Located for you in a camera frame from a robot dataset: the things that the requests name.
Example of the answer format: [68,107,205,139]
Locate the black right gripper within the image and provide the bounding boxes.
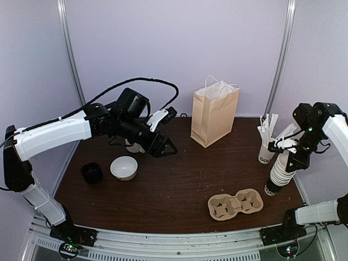
[287,124,325,172]

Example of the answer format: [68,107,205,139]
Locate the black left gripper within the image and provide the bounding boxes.
[116,115,178,158]

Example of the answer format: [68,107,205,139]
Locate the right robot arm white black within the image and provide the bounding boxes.
[278,102,347,240]

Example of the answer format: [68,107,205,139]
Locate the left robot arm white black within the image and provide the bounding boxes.
[3,88,177,241]

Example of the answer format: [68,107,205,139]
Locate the stack of paper cups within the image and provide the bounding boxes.
[264,151,296,196]

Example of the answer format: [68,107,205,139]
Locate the white ceramic mug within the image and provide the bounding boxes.
[125,139,145,153]

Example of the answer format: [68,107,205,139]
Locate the white cup holding straws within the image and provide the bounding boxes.
[258,143,275,164]

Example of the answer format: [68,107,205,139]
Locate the white ceramic bowl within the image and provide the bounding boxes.
[110,156,138,182]

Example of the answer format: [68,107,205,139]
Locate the wrapped white straws bundle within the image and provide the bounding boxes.
[257,113,297,146]

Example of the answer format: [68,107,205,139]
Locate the brown paper bag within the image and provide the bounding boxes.
[191,75,239,148]

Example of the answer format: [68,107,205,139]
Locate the stack of black lids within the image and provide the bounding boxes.
[80,162,103,185]

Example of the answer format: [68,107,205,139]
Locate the cardboard two-cup carrier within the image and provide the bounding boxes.
[207,189,264,221]

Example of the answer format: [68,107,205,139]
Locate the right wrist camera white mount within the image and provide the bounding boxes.
[268,139,297,154]

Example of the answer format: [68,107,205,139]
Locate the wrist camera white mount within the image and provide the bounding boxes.
[268,139,297,154]
[146,107,177,132]

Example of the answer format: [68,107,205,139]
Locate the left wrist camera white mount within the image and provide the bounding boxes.
[146,107,177,132]

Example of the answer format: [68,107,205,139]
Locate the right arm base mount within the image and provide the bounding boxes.
[259,225,307,246]

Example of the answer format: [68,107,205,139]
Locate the right aluminium frame post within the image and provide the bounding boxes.
[264,0,296,117]

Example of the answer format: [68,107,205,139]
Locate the aluminium frame post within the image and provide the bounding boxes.
[57,0,86,105]
[264,0,296,117]

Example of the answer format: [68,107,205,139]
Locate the aluminium front rail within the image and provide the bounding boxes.
[23,214,339,261]

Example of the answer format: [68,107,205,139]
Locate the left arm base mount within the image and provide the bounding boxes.
[49,226,97,247]

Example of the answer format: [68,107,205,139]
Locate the left aluminium frame post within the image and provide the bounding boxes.
[57,0,86,105]

